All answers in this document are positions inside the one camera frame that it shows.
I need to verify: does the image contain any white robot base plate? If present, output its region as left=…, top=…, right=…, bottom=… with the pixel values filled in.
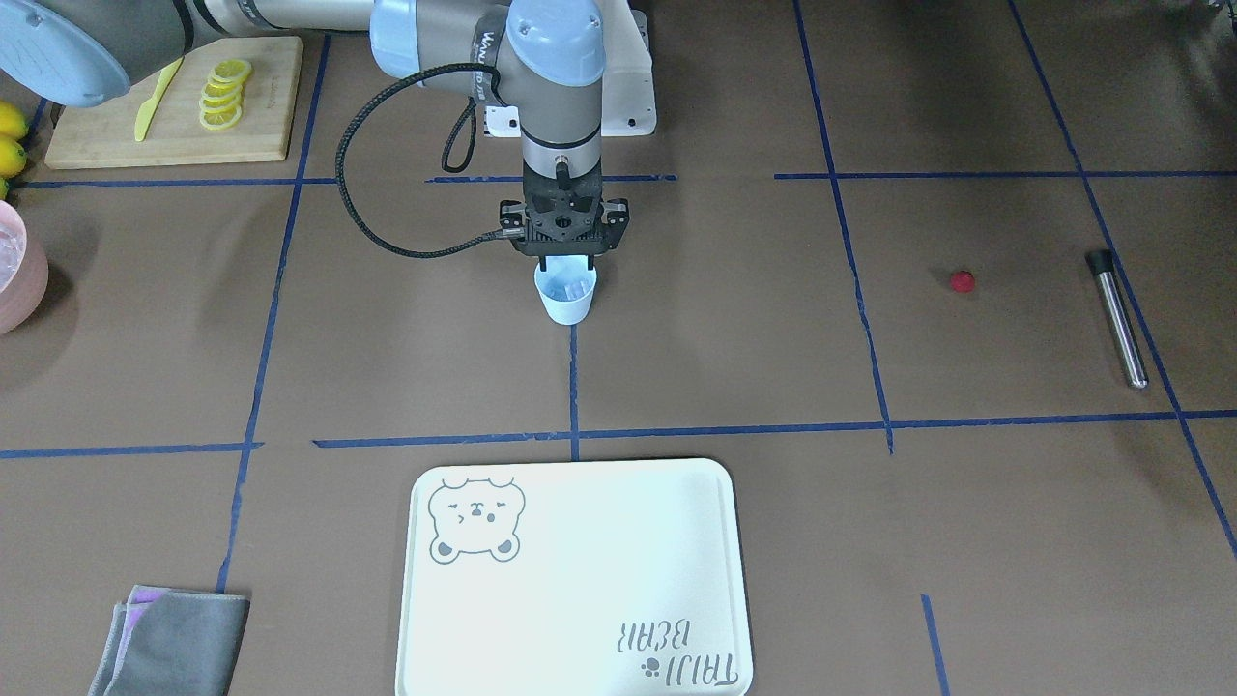
left=595, top=1, right=658, bottom=138

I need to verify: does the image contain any yellow knife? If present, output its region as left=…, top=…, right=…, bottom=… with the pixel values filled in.
left=132, top=56, right=186, bottom=142

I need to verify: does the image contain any wooden cutting board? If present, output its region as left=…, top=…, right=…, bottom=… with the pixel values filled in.
left=43, top=36, right=303, bottom=171

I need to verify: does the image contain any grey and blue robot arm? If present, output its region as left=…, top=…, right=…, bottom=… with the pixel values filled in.
left=1, top=1, right=630, bottom=269

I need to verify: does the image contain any pink bowl of ice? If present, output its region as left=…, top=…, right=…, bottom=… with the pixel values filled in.
left=1, top=202, right=49, bottom=334

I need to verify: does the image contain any whole lemon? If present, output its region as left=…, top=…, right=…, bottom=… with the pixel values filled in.
left=0, top=99, right=31, bottom=141
left=0, top=134, right=28, bottom=180

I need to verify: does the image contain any white bear print tray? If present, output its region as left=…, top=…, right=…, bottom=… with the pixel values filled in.
left=393, top=457, right=755, bottom=695

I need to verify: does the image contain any red strawberry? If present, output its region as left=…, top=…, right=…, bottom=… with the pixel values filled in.
left=949, top=269, right=977, bottom=294

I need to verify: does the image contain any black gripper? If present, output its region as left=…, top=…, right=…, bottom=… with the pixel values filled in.
left=499, top=182, right=631, bottom=274

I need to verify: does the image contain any grey and purple folded cloth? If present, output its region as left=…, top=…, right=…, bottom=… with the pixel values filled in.
left=87, top=584, right=251, bottom=695

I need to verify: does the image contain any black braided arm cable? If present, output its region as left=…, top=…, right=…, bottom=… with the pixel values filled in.
left=334, top=63, right=528, bottom=260

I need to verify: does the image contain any steel muddler with black tip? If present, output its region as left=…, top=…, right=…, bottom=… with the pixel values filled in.
left=1085, top=248, right=1149, bottom=391

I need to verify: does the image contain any lemon slice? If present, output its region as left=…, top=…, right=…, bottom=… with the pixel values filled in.
left=198, top=58, right=254, bottom=131

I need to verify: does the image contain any light blue plastic cup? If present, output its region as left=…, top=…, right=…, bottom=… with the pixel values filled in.
left=533, top=256, right=599, bottom=326

